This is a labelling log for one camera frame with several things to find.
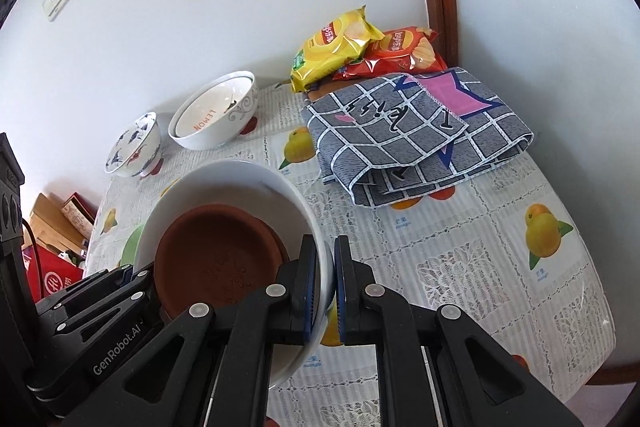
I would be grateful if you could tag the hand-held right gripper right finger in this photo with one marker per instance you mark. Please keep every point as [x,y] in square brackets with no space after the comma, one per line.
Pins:
[341,292]

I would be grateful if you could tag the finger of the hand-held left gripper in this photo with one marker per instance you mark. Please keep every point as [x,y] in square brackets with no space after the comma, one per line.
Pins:
[85,287]
[115,302]

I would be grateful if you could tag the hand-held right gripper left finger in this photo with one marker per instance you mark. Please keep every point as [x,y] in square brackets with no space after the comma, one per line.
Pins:
[310,292]

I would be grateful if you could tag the brown clay plate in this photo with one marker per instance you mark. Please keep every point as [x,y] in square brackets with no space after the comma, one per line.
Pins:
[283,248]
[210,252]

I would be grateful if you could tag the green speckled plate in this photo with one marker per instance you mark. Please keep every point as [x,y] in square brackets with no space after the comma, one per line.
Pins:
[132,247]

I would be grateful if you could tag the large plain white bowl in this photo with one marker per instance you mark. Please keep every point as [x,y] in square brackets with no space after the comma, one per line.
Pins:
[235,187]

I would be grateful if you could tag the red bag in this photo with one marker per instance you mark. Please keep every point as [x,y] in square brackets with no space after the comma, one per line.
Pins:
[50,277]

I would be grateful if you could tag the red edged box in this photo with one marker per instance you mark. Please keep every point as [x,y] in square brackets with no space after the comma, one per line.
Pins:
[80,212]

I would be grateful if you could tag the fruit print tablecloth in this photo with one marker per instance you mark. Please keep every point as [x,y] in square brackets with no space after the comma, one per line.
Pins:
[450,267]

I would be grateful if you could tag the blue and white patterned bowl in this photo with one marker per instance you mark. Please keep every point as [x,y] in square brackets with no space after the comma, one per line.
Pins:
[132,142]

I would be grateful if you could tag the grey checked cloth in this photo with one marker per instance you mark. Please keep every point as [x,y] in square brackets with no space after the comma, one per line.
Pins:
[400,132]

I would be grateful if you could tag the white bowl with grey swirls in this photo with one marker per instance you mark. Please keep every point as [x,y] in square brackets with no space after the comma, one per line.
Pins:
[222,133]

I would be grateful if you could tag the white bowl with orange print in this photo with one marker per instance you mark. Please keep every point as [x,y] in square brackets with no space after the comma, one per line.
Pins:
[205,114]

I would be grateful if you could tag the yellow chips packet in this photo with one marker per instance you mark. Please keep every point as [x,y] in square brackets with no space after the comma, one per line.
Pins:
[330,52]

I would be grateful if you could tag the red chips packet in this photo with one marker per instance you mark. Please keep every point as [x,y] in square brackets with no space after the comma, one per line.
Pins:
[400,52]

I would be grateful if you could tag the white wall switch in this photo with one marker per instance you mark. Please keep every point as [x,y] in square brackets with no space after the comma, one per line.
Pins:
[55,0]

